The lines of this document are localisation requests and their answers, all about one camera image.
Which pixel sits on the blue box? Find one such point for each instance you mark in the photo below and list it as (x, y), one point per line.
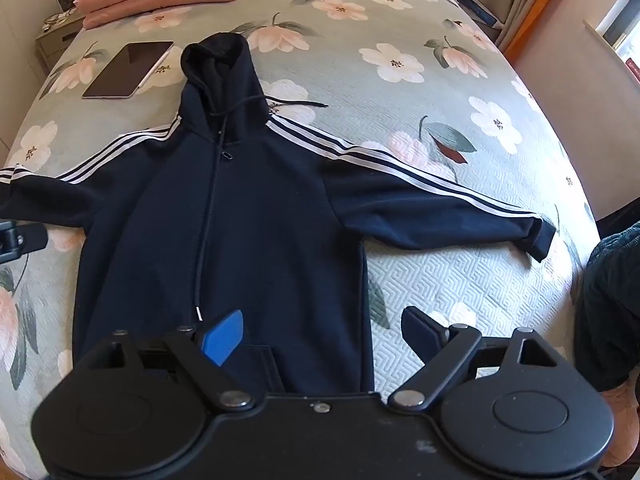
(481, 9)

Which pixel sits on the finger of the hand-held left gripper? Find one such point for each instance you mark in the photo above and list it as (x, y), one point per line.
(27, 237)

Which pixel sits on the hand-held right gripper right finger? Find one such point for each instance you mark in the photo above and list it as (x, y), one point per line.
(422, 332)

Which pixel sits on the navy white-striped hoodie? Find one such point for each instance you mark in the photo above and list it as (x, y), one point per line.
(250, 235)

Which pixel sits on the beige and orange curtain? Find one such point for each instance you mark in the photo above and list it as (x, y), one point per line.
(530, 5)

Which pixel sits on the dark tablet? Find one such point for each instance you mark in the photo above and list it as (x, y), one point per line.
(125, 70)

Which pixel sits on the beige nightstand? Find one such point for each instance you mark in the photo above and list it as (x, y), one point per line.
(57, 40)

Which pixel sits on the window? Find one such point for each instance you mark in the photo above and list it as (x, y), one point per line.
(617, 35)

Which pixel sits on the dark teal clothing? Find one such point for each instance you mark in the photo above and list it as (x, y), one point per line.
(612, 305)

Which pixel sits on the white stylus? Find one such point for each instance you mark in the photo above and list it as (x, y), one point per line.
(161, 64)

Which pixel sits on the floral green bedspread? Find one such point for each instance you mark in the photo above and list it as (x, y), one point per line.
(400, 110)

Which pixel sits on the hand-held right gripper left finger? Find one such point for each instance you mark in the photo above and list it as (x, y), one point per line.
(223, 339)

